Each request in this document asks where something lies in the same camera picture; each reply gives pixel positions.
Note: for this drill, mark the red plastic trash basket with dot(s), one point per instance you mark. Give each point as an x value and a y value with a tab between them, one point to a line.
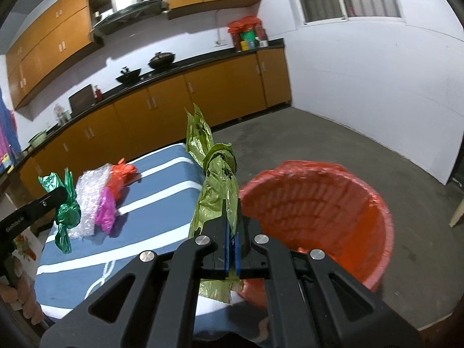
319	217

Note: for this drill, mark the glass jar on counter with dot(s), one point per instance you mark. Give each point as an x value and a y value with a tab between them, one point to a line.
63	116

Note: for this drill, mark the dark green foil wrapper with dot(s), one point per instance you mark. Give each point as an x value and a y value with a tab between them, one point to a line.
68	214

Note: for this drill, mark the green box on counter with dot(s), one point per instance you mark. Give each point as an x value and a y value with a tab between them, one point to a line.
249	38

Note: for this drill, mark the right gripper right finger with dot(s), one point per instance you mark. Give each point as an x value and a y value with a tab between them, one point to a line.
314	302

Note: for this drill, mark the black countertop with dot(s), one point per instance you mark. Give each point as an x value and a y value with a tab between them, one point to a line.
145	76

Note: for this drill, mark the upper wooden kitchen cabinets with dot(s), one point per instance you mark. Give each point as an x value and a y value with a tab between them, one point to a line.
70	30

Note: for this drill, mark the clear bubble wrap sheet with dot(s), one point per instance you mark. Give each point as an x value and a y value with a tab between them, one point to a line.
89	188

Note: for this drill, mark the lower wooden kitchen cabinets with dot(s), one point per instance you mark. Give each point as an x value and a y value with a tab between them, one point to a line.
136	120

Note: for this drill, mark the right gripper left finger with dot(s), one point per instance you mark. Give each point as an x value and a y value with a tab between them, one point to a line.
151	302

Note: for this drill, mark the person left hand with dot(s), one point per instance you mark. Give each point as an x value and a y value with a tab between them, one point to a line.
23	292

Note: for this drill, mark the red bag on counter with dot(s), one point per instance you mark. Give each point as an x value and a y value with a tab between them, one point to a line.
243	25

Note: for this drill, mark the red bottle on counter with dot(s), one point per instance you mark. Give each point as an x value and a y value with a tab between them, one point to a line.
98	94

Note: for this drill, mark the magenta plastic bag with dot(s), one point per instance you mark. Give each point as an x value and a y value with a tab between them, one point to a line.
106	211

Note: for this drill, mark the dark wooden cutting board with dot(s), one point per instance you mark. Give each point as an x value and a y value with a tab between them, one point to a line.
81	100

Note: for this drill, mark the black wok pan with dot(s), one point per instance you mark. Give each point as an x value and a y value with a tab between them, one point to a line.
129	77

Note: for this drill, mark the black wok with lid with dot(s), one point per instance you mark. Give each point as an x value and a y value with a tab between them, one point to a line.
162	60

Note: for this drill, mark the green cooking pot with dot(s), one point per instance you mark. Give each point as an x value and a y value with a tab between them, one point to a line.
38	139

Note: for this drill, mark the white wooden frame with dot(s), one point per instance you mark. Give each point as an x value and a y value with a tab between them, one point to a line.
458	214

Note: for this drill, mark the wooden kitchen cabinets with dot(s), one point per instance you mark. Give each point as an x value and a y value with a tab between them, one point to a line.
70	30
136	120

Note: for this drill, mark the blue striped tablecloth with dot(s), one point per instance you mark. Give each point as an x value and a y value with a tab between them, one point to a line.
155	214

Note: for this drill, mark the lime green plastic bag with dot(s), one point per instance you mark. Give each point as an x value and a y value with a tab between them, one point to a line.
217	211

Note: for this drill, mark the small red plastic bag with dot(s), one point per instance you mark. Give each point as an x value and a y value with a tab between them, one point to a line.
120	175

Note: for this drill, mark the steel range hood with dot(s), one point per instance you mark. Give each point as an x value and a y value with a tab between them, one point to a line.
109	16

